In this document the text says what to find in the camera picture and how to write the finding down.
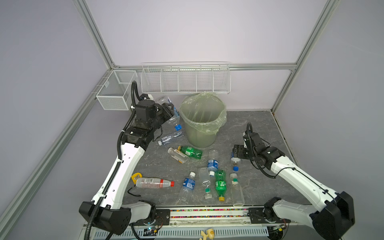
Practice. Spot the clear bottle blue label white cap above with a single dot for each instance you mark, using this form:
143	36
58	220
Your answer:
187	190

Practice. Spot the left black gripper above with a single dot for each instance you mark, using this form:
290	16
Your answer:
166	111

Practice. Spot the clear pepsi bottle blue cap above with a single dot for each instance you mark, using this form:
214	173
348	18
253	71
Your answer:
174	121

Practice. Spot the green bottle yellow cap lower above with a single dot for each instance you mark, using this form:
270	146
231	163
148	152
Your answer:
221	184

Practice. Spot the clear bottle orange label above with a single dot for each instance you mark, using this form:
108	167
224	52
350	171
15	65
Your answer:
177	155

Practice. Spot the green bottle yellow cap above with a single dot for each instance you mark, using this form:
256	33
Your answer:
221	184
191	152

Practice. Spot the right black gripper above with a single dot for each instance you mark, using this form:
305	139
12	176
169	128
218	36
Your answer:
238	148

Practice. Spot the clear bottle blue label upright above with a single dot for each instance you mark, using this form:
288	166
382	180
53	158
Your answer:
213	164

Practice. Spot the white mesh wall basket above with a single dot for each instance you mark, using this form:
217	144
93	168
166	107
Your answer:
115	92

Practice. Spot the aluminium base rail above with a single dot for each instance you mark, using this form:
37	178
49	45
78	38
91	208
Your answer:
207	216

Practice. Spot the white wire wall shelf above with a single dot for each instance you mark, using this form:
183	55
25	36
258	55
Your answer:
186	77

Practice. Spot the green bottle yellow cap upper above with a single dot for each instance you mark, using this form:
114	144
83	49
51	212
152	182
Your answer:
191	152

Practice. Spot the clear bottle green cap small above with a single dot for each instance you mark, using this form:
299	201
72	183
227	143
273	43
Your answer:
206	182

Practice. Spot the clear bottle dark blue neck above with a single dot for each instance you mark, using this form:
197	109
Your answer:
170	138

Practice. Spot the clear bottle red cap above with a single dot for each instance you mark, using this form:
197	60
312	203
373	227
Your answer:
154	183

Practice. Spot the clear bottle white green cap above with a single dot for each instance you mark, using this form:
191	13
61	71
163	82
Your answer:
237	191

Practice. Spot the yellow toy figure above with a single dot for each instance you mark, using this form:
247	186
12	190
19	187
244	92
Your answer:
207	235

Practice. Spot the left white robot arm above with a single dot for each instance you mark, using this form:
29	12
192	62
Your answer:
131	145

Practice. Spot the short bottle blue label blue cap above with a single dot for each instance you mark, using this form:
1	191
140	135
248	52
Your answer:
235	162

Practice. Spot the green-lined mesh waste bin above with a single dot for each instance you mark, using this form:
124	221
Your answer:
204	114

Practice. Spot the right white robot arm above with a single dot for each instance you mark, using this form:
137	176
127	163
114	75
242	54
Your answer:
329	213

